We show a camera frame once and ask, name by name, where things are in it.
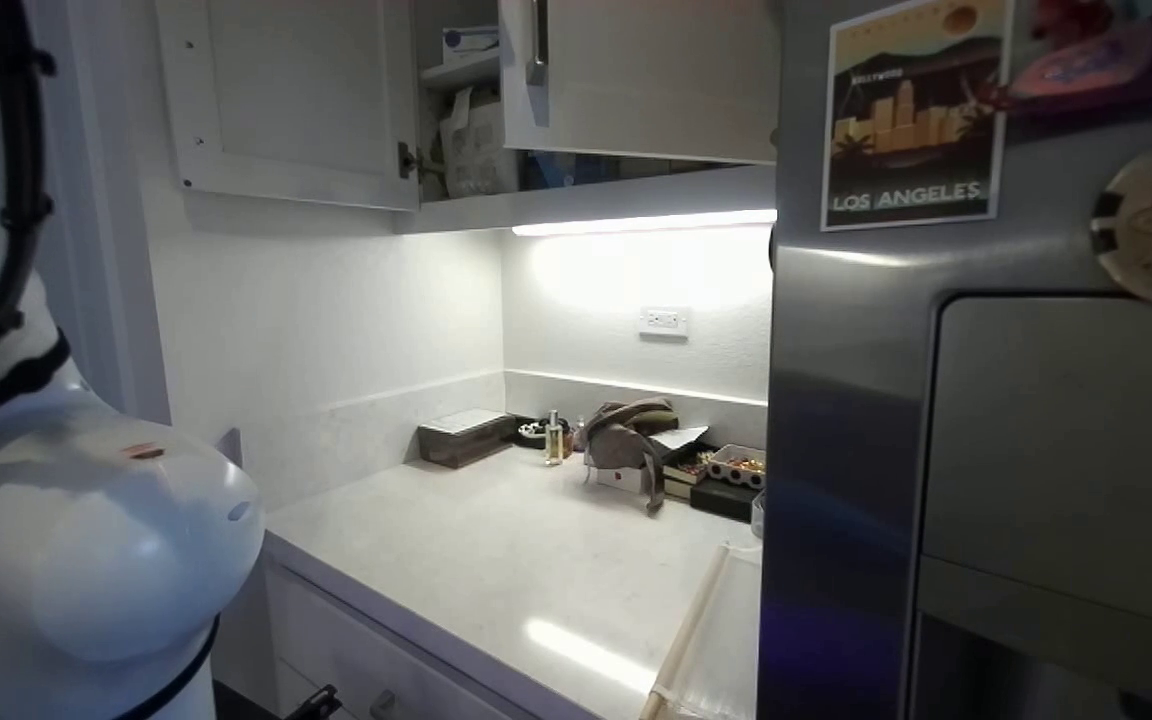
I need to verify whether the white cupboard door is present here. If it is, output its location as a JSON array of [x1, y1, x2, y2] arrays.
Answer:
[[497, 0, 779, 162], [156, 0, 420, 211]]

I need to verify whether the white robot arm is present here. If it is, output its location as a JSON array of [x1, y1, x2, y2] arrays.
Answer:
[[0, 0, 262, 720]]

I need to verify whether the small amber bottle on counter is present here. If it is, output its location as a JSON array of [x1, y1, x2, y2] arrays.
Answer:
[[544, 412, 567, 468]]

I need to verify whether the white plastic bag in cupboard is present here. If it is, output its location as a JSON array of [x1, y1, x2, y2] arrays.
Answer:
[[441, 84, 515, 194]]

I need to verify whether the crumpled brown paper bag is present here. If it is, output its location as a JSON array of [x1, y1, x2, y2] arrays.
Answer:
[[579, 394, 677, 515]]

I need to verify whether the brown wooden box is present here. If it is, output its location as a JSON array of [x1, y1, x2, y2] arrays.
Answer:
[[417, 412, 515, 468]]

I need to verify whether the under-cabinet light strip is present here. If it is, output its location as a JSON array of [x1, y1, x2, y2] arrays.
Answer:
[[513, 207, 775, 241]]

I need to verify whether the stainless steel refrigerator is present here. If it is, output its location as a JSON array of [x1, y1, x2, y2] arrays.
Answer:
[[755, 0, 1152, 720]]

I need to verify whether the Los Angeles poster magnet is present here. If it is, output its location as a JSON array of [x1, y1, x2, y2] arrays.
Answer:
[[821, 0, 1013, 230]]

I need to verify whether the white wall outlet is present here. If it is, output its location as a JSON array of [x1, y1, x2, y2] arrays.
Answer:
[[639, 309, 691, 341]]

